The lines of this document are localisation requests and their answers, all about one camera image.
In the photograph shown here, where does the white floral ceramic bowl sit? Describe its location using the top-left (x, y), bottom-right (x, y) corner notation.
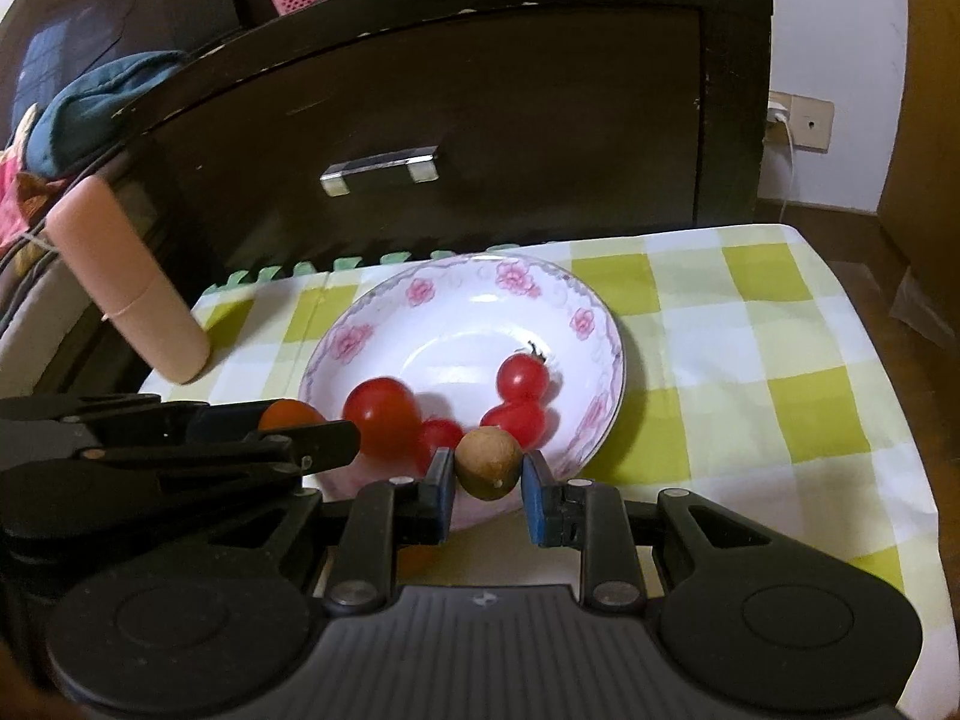
top-left (298, 255), bottom-right (627, 535)

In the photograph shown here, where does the bed with brown blanket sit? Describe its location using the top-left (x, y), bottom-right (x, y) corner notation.
top-left (0, 157), bottom-right (158, 398)

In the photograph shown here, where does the green foam mat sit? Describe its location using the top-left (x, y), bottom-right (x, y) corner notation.
top-left (206, 244), bottom-right (526, 290)

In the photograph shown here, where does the pink ribbed cylindrical case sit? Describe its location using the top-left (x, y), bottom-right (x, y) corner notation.
top-left (46, 176), bottom-right (212, 385)

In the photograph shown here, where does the small stemmed cherry tomato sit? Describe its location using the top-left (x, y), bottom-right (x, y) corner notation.
top-left (497, 343), bottom-right (554, 402)

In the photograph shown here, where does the metal drawer handle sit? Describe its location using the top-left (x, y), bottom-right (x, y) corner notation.
top-left (320, 144), bottom-right (440, 198)

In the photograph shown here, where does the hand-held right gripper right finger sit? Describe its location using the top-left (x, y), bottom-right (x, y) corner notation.
top-left (521, 450), bottom-right (848, 611)

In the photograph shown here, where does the green checked tablecloth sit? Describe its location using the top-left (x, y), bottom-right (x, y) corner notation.
top-left (139, 223), bottom-right (940, 608)

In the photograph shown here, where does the white plug with cable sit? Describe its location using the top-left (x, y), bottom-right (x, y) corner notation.
top-left (769, 101), bottom-right (797, 220)

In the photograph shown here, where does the pink printed cloth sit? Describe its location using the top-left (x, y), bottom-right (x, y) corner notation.
top-left (0, 109), bottom-right (53, 256)

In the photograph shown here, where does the dark wooden cabinet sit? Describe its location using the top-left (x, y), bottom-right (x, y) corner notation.
top-left (90, 0), bottom-right (773, 391)

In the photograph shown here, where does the beige wall socket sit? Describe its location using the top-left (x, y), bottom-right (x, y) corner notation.
top-left (765, 90), bottom-right (835, 152)

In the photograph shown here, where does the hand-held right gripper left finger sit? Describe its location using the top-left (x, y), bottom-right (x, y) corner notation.
top-left (247, 448), bottom-right (457, 611)

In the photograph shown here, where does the brown longan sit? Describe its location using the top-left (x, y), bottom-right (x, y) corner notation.
top-left (457, 426), bottom-right (524, 501)

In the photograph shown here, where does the red cherry tomato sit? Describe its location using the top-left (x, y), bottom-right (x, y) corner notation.
top-left (420, 418), bottom-right (466, 466)
top-left (480, 401), bottom-right (547, 449)

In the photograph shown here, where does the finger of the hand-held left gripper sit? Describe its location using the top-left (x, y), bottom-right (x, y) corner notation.
top-left (0, 392), bottom-right (263, 445)
top-left (79, 420), bottom-right (362, 476)

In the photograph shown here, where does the blue cloth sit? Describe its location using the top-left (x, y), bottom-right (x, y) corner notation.
top-left (26, 51), bottom-right (188, 177)

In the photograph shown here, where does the large red tomato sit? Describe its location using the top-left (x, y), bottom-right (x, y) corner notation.
top-left (343, 377), bottom-right (425, 462)

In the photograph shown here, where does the wooden wardrobe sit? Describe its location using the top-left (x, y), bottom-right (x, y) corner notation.
top-left (877, 0), bottom-right (960, 331)

